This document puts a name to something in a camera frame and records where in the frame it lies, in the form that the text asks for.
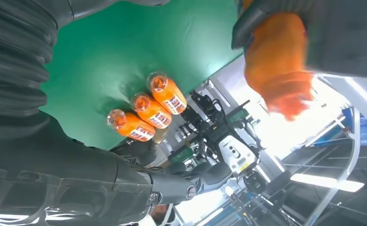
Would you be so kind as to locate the green table mat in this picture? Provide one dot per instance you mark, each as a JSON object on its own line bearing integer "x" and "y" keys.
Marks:
{"x": 108, "y": 56}

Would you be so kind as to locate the white and black background robot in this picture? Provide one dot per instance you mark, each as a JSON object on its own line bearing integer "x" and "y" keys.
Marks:
{"x": 236, "y": 153}

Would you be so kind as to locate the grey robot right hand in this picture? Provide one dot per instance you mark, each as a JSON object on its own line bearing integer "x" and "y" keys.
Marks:
{"x": 61, "y": 174}

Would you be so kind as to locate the long ceiling light panel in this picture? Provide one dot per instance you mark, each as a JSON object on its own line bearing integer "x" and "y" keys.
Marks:
{"x": 327, "y": 182}

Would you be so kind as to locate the white curved metal frame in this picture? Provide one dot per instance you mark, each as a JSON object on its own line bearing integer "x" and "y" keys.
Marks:
{"x": 347, "y": 168}

